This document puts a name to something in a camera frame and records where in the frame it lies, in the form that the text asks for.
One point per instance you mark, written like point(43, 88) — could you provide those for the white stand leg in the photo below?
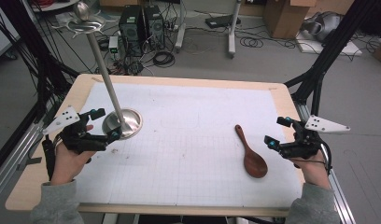
point(180, 31)
point(232, 37)

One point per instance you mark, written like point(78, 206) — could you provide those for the black metal frame strut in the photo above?
point(33, 46)
point(335, 40)

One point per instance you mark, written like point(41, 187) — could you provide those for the aluminium frame rail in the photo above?
point(11, 168)
point(341, 202)

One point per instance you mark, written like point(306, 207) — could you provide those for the flat cardboard sheet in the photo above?
point(117, 3)

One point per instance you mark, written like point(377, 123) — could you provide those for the small white electronic box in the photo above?
point(113, 43)

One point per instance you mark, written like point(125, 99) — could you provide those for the grey bag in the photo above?
point(328, 25)

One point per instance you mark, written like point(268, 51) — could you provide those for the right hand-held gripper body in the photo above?
point(300, 146)

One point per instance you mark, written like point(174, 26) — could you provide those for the large cardboard box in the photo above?
point(285, 18)

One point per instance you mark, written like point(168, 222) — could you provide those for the brown wooden spoon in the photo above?
point(254, 165)

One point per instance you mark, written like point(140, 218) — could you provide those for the white grid mat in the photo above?
point(185, 155)

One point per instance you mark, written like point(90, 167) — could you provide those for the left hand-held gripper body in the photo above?
point(82, 140)

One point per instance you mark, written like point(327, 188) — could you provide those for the person's right hand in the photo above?
point(314, 171)

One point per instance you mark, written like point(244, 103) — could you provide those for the person's left hand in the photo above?
point(68, 165)

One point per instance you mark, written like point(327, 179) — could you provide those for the grey tape piece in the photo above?
point(33, 161)

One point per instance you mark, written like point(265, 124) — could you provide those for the flat black device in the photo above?
point(221, 21)

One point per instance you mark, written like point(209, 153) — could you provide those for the white foam board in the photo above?
point(335, 48)

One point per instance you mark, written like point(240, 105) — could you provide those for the silver metal hook stand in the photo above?
point(107, 84)

